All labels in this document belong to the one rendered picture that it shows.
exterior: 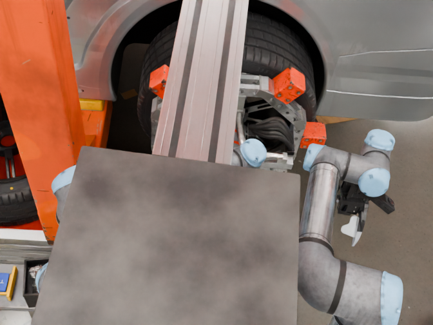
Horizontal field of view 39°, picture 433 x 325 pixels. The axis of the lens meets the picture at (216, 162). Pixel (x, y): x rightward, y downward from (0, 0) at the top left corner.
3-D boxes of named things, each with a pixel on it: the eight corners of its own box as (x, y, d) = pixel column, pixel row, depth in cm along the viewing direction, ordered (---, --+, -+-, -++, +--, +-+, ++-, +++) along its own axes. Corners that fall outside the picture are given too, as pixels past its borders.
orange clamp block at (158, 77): (183, 77, 204) (165, 63, 198) (182, 95, 199) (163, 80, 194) (168, 86, 207) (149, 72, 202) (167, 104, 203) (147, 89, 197)
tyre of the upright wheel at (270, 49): (128, 9, 211) (155, 126, 265) (121, 58, 198) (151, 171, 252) (319, 3, 207) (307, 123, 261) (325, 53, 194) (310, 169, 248)
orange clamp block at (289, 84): (285, 88, 207) (305, 75, 201) (287, 106, 202) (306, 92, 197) (270, 78, 203) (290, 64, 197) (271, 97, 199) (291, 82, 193)
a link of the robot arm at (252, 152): (236, 140, 161) (261, 133, 165) (219, 158, 169) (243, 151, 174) (250, 166, 159) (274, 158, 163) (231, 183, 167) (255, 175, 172)
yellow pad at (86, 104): (107, 86, 249) (106, 77, 245) (103, 111, 241) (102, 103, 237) (73, 83, 248) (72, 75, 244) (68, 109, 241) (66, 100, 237)
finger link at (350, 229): (336, 244, 177) (341, 213, 176) (356, 246, 177) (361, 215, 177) (339, 246, 174) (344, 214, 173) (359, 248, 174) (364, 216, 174)
